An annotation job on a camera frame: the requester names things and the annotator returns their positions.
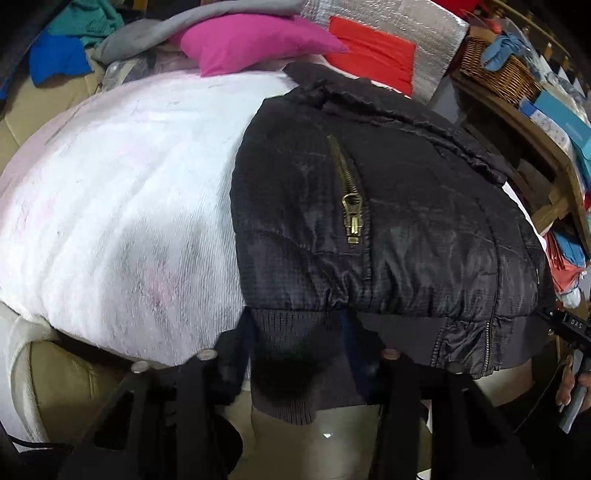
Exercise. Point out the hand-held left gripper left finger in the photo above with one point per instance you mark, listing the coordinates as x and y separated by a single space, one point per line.
194 397

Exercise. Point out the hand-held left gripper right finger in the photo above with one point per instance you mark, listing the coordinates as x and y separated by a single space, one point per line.
401 410

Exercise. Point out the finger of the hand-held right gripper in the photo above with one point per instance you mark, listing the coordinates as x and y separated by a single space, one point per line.
570 325

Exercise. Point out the black quilted jacket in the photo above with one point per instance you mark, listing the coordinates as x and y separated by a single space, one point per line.
369 207

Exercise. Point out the person's right hand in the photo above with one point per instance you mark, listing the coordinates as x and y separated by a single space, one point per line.
564 383

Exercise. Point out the pile of folded cloths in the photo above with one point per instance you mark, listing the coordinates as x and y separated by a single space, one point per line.
570 267

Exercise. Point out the beige sofa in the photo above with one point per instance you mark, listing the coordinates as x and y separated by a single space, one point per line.
69 383

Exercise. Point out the wooden side table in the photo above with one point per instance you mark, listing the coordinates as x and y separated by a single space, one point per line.
545 152

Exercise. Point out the white fleece blanket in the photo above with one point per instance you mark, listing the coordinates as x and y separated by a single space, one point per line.
120 221

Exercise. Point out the blue cardboard box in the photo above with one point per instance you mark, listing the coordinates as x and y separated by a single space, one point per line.
570 127

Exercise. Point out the white tissue pack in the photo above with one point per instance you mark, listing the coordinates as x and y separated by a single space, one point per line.
549 127

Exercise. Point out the wicker basket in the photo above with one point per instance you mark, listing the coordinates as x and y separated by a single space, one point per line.
501 76

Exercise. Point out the light blue cloth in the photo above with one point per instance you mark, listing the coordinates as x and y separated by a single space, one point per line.
501 50

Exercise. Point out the silver foil mat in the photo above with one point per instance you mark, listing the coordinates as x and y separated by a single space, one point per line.
429 41

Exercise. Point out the red pillow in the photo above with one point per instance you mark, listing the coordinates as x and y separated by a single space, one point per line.
378 53

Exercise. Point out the pink pillow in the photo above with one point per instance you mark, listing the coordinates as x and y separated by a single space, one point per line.
258 41

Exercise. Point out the blue jacket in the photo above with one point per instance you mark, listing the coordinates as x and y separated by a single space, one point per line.
55 60

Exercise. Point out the grey hoodie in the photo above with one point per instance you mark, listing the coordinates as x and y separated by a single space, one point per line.
152 30

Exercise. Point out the teal jacket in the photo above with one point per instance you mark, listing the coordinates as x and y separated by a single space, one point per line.
87 21

